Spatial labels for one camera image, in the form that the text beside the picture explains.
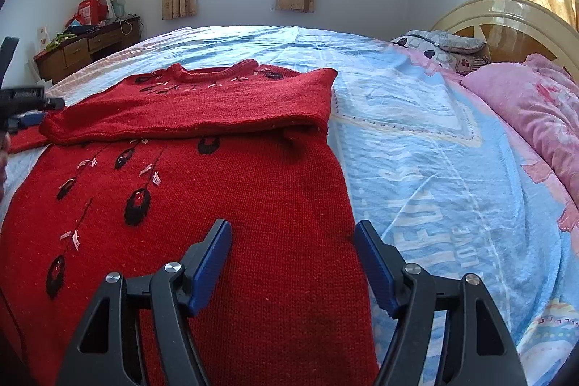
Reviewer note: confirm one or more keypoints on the white floral pillow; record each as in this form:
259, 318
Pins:
470, 61

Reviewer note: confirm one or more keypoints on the pale teal bag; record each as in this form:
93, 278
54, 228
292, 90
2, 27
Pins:
115, 8

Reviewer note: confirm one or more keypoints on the grey patterned pillow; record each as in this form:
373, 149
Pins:
438, 40

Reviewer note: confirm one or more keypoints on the blue printed bed sheet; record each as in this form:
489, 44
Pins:
407, 96

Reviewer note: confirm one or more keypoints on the wooden desk with drawers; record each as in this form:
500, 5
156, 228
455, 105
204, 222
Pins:
77, 51

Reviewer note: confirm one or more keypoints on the cream wooden headboard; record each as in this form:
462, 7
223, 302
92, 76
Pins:
497, 10

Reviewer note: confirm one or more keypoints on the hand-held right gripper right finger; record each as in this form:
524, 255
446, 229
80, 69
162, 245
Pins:
376, 268

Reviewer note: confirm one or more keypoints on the red bag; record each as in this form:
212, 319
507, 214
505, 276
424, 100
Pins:
90, 11

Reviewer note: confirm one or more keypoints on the green cloth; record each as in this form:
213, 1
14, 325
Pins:
59, 41

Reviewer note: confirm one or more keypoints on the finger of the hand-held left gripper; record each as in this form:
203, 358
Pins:
52, 103

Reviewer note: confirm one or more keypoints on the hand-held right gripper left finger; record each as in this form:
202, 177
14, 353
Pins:
209, 268

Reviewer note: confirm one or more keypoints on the pink pillow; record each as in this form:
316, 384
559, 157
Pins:
520, 96

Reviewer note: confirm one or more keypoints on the red knit sweater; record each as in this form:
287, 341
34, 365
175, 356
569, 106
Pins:
253, 209

